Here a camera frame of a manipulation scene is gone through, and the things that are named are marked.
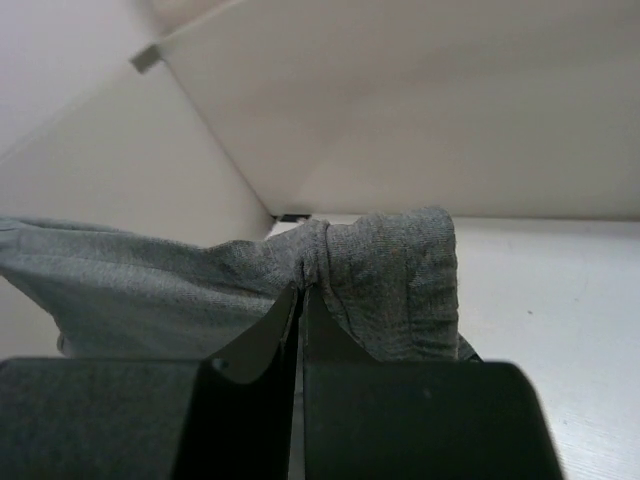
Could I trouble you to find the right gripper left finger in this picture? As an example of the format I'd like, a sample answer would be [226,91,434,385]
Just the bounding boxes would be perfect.
[172,285,300,479]

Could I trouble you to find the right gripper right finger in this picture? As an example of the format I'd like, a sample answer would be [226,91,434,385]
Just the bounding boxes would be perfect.
[301,289,563,479]

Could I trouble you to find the grey shorts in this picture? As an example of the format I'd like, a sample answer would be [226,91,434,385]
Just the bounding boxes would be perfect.
[1,208,477,479]

